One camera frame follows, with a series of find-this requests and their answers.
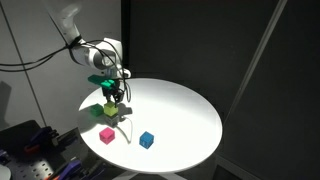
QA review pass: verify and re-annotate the yellow-green cube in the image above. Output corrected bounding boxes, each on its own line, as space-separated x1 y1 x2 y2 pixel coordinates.
103 101 119 117

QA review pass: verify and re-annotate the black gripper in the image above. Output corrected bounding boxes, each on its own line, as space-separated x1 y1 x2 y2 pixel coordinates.
101 79 125 108

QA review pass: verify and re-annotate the dark grey cube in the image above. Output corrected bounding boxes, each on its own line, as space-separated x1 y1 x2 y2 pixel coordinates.
105 114 120 128

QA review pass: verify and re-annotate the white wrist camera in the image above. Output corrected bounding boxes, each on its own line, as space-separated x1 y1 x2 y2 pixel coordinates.
114 68 132 79

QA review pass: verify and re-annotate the white round object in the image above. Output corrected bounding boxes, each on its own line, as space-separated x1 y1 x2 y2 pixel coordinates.
0 163 12 180

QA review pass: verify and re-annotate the black camera cable loop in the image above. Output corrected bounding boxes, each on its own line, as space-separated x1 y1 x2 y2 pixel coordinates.
118 77 133 103

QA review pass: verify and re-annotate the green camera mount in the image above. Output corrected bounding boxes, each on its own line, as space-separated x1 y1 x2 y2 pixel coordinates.
87 74 116 89

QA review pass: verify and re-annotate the pink cube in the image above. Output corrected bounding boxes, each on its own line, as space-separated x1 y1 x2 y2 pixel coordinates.
98 126 116 145

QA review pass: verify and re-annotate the grey diagonal wall strip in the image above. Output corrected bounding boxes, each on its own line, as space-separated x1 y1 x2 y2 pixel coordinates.
229 0 288 116

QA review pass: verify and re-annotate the blue cube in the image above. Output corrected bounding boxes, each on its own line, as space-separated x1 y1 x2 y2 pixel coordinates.
138 130 155 150

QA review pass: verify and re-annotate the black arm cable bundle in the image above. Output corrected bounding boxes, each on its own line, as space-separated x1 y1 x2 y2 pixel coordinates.
0 36 101 73

